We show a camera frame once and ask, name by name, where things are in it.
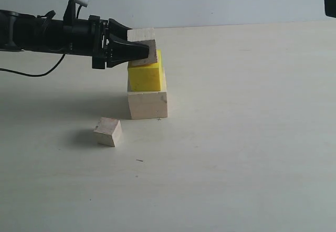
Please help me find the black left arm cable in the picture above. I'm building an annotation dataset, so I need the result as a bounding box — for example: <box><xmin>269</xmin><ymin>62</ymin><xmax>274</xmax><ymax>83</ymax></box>
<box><xmin>0</xmin><ymin>53</ymin><xmax>66</xmax><ymax>78</ymax></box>

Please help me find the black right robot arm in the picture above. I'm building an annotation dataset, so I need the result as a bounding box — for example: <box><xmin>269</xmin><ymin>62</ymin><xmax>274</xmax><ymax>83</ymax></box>
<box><xmin>324</xmin><ymin>0</ymin><xmax>336</xmax><ymax>18</ymax></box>

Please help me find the yellow cube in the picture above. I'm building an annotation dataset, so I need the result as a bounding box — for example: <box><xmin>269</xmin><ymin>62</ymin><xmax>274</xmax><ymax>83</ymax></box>
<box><xmin>128</xmin><ymin>49</ymin><xmax>163</xmax><ymax>92</ymax></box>

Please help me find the large pale wooden cube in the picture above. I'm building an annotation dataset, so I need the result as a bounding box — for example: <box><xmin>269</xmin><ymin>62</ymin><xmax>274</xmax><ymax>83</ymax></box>
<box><xmin>127</xmin><ymin>68</ymin><xmax>169</xmax><ymax>120</ymax></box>

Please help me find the medium wooden cube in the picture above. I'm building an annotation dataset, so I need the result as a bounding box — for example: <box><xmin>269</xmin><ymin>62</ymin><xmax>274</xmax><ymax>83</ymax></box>
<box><xmin>128</xmin><ymin>28</ymin><xmax>158</xmax><ymax>66</ymax></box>

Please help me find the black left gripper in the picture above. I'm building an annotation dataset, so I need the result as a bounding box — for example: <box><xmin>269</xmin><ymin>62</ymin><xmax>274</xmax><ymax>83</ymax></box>
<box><xmin>63</xmin><ymin>15</ymin><xmax>149</xmax><ymax>69</ymax></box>

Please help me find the small wooden cube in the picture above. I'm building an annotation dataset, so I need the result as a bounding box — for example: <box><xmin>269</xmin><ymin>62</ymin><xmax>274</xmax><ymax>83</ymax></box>
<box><xmin>93</xmin><ymin>117</ymin><xmax>122</xmax><ymax>147</ymax></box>

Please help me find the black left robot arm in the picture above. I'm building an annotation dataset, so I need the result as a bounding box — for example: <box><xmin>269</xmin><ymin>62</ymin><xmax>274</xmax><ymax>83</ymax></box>
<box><xmin>1</xmin><ymin>10</ymin><xmax>150</xmax><ymax>69</ymax></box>

